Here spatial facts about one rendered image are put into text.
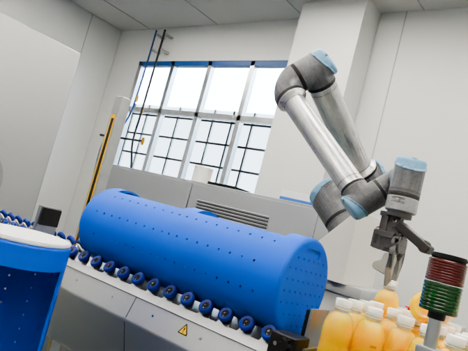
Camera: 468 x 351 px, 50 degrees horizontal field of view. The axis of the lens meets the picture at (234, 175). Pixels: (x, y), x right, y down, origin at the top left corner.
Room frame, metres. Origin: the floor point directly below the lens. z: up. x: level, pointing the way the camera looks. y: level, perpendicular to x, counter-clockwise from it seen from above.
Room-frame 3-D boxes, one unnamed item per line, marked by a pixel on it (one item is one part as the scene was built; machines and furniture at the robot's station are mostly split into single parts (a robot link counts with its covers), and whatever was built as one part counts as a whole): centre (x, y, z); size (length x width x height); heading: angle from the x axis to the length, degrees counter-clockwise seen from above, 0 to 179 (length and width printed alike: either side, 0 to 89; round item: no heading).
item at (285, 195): (3.36, -0.47, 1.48); 0.24 x 0.12 x 0.08; 58
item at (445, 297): (0.87, -0.40, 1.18); 0.06 x 0.06 x 0.05
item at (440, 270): (0.87, -0.40, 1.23); 0.06 x 0.06 x 0.04
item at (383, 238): (1.46, -0.49, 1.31); 0.09 x 0.08 x 0.12; 52
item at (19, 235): (1.46, 0.55, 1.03); 0.28 x 0.28 x 0.01
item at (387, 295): (1.44, -0.51, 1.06); 0.07 x 0.07 x 0.19
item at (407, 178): (1.46, -0.50, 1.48); 0.10 x 0.09 x 0.12; 170
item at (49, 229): (2.20, 0.73, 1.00); 0.10 x 0.04 x 0.15; 142
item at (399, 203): (1.45, -0.49, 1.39); 0.10 x 0.09 x 0.05; 142
